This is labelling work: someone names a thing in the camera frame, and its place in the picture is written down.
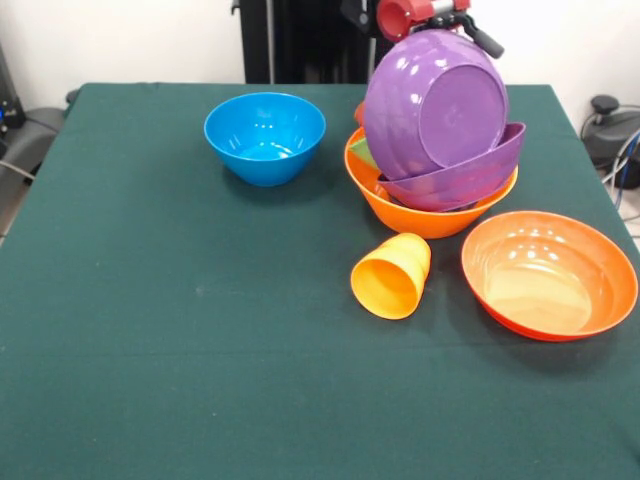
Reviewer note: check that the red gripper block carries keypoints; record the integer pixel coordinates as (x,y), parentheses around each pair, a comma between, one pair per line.
(400,17)

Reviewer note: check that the dark green tablecloth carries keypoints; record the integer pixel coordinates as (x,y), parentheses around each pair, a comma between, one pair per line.
(250,375)

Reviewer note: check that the black equipment box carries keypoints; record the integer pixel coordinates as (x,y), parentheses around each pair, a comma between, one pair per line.
(9,100)

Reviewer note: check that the blue bowl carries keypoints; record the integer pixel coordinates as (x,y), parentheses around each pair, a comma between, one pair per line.
(265,145)

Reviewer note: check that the purple bowl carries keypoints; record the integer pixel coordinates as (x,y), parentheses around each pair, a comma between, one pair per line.
(430,100)
(475,185)

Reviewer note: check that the large orange bowl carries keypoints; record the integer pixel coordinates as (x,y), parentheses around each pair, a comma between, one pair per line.
(425,225)

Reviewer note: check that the red shallow bowl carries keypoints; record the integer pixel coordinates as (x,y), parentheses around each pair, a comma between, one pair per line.
(545,280)

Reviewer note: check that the red cup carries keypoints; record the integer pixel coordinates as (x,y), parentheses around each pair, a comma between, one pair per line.
(358,114)

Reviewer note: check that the green bowl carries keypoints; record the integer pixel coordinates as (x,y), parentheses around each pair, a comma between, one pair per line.
(361,152)

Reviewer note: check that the orange cup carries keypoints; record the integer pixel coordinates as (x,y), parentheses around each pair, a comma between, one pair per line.
(390,285)

